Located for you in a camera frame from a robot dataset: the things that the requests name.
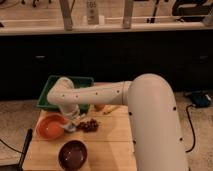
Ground orange tomato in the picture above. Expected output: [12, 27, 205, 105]
[94, 104, 106, 111]

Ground orange bowl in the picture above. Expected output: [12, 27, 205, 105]
[36, 113, 68, 141]

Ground grey towel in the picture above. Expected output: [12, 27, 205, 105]
[63, 113, 86, 133]

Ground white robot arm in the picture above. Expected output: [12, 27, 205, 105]
[47, 73, 189, 171]

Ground dark red bowl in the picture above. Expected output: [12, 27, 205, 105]
[58, 140, 87, 171]

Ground black bar left of table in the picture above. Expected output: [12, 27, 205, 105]
[17, 128, 33, 171]

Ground black cable on floor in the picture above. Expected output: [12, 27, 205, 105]
[184, 104, 198, 154]

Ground dark blue object on floor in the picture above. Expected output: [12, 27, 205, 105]
[190, 92, 211, 108]

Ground green plastic tray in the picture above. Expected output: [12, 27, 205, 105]
[37, 75, 94, 112]

